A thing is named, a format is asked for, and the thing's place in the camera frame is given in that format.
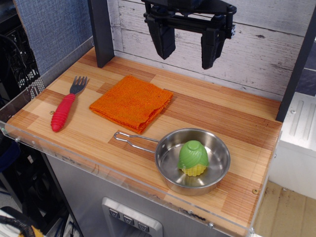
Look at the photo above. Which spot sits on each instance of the dark post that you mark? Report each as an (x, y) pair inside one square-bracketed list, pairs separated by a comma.
[(101, 29), (298, 68)]

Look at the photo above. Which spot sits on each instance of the left dark post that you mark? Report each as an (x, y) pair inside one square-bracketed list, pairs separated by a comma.
[(101, 29)]

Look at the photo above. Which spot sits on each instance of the toy corn cob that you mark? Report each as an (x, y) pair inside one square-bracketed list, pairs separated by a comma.
[(193, 158)]

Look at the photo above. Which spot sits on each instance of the small steel pan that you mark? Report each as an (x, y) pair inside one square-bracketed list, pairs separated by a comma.
[(167, 152)]

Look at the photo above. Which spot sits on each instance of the silver panel with buttons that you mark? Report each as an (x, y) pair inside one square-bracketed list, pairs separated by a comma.
[(124, 221)]

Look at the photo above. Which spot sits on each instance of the red handled toy fork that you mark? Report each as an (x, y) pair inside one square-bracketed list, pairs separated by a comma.
[(60, 116)]

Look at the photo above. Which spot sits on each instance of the orange cloth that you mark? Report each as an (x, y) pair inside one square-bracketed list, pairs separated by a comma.
[(132, 103)]

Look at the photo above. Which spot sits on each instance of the right dark post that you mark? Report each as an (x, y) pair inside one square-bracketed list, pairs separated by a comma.
[(298, 68)]

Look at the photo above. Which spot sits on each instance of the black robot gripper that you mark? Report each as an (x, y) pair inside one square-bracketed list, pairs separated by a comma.
[(212, 18)]

